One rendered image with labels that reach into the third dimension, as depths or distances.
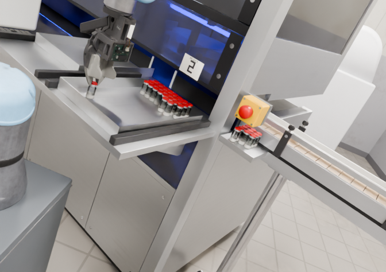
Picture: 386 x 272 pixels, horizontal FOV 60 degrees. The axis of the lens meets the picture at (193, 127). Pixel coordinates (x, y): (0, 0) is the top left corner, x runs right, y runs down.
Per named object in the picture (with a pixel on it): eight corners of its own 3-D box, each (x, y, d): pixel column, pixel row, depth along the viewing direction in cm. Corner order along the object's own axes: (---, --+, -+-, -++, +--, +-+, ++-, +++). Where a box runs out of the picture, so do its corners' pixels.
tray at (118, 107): (145, 86, 118) (148, 77, 117) (198, 124, 106) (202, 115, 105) (57, 88, 91) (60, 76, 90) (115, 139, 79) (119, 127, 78)
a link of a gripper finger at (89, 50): (82, 68, 85) (93, 35, 82) (78, 65, 86) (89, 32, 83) (97, 69, 89) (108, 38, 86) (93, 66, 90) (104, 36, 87)
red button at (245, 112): (240, 113, 101) (246, 102, 100) (251, 120, 99) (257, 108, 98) (235, 115, 98) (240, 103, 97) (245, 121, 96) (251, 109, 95)
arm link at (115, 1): (101, -16, 79) (127, -9, 86) (96, 3, 81) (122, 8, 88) (120, -5, 76) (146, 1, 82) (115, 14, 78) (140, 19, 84)
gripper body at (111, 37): (105, 63, 82) (119, 15, 77) (85, 49, 86) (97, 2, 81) (128, 64, 88) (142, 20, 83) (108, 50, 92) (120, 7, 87)
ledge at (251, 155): (239, 134, 118) (241, 129, 117) (269, 155, 112) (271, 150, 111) (217, 140, 107) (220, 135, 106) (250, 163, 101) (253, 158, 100)
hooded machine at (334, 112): (317, 142, 444) (383, 36, 387) (329, 166, 381) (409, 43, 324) (258, 116, 443) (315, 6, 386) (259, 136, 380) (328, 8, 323)
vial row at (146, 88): (143, 92, 112) (147, 80, 111) (180, 119, 104) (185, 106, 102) (138, 92, 111) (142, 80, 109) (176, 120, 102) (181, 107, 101)
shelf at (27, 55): (103, 49, 146) (104, 44, 145) (226, 133, 114) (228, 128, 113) (-17, 37, 108) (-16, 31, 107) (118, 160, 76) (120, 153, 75)
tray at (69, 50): (111, 49, 143) (113, 41, 142) (151, 76, 131) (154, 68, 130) (34, 41, 116) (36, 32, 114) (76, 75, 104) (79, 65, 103)
